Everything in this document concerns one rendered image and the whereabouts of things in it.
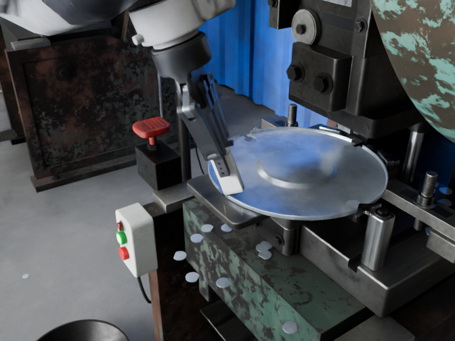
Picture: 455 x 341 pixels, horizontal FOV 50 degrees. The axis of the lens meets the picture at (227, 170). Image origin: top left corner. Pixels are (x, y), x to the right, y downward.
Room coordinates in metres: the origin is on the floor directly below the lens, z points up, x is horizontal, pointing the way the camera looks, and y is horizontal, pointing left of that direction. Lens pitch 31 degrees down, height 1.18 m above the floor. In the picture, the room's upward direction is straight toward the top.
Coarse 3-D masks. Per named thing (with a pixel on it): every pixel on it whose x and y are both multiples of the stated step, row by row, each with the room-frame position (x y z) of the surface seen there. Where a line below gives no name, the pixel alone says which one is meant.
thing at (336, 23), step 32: (320, 0) 0.73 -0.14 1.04; (352, 0) 0.68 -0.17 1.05; (320, 32) 0.73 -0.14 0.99; (352, 32) 0.68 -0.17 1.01; (320, 64) 0.68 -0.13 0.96; (352, 64) 0.67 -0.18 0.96; (384, 64) 0.67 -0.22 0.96; (320, 96) 0.67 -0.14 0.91; (352, 96) 0.66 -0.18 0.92; (384, 96) 0.68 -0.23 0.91
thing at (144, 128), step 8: (144, 120) 0.92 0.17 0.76; (152, 120) 0.92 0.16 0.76; (160, 120) 0.92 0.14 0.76; (136, 128) 0.89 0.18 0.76; (144, 128) 0.88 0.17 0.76; (152, 128) 0.88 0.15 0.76; (160, 128) 0.89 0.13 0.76; (168, 128) 0.89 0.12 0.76; (144, 136) 0.87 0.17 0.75; (152, 136) 0.87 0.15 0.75; (152, 144) 0.90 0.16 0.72
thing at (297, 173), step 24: (240, 144) 0.77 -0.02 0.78; (264, 144) 0.77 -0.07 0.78; (288, 144) 0.77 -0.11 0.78; (312, 144) 0.77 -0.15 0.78; (336, 144) 0.77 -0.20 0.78; (240, 168) 0.68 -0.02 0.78; (264, 168) 0.67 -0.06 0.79; (288, 168) 0.67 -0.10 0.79; (312, 168) 0.67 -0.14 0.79; (336, 168) 0.68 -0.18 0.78; (360, 168) 0.68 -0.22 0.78; (384, 168) 0.68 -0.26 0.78; (240, 192) 0.61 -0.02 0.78; (264, 192) 0.61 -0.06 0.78; (288, 192) 0.61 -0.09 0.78; (312, 192) 0.61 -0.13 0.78; (336, 192) 0.61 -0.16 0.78; (360, 192) 0.61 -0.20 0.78; (288, 216) 0.55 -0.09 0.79; (312, 216) 0.54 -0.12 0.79; (336, 216) 0.55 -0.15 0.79
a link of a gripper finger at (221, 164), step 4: (208, 156) 0.58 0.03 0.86; (212, 156) 0.58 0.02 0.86; (216, 156) 0.58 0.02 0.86; (224, 156) 0.60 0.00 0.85; (216, 160) 0.59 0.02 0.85; (220, 160) 0.59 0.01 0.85; (224, 160) 0.60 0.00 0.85; (216, 164) 0.59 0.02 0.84; (220, 164) 0.59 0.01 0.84; (224, 164) 0.59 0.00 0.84; (220, 168) 0.59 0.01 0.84; (224, 168) 0.59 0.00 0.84; (228, 168) 0.60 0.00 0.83; (220, 172) 0.59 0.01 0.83; (224, 172) 0.59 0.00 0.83; (228, 172) 0.59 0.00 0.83; (220, 176) 0.59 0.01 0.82; (224, 176) 0.59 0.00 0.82; (228, 176) 0.59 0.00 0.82
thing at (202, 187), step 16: (208, 176) 0.66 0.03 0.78; (192, 192) 0.63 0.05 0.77; (208, 192) 0.62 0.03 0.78; (224, 208) 0.57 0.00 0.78; (240, 208) 0.57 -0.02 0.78; (240, 224) 0.54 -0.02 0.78; (256, 224) 0.67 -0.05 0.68; (272, 224) 0.65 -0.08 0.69; (288, 224) 0.62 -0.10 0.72; (272, 240) 0.65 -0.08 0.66; (288, 240) 0.62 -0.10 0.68
